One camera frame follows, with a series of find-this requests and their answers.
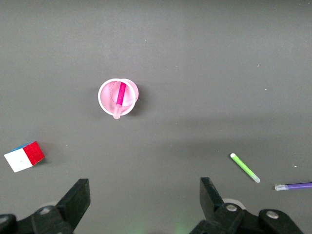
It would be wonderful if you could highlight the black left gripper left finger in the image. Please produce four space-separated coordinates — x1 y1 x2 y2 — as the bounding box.
0 178 91 234

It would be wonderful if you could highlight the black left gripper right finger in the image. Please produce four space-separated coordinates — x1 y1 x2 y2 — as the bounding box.
190 177 304 234

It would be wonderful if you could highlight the pink marker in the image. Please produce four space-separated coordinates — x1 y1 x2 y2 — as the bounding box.
113 82 128 120

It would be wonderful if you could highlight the green marker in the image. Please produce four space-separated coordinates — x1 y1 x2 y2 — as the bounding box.
230 152 261 184

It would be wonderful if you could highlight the red white blue puzzle cube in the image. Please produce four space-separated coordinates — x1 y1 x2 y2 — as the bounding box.
3 140 46 174

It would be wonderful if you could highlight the purple marker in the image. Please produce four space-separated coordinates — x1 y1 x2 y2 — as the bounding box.
274 182 312 192

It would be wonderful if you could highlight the translucent pink plastic cup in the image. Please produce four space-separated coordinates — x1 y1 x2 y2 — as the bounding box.
97 78 140 117

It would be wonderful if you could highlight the dark grey table mat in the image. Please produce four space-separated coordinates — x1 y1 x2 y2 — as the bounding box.
0 0 312 234

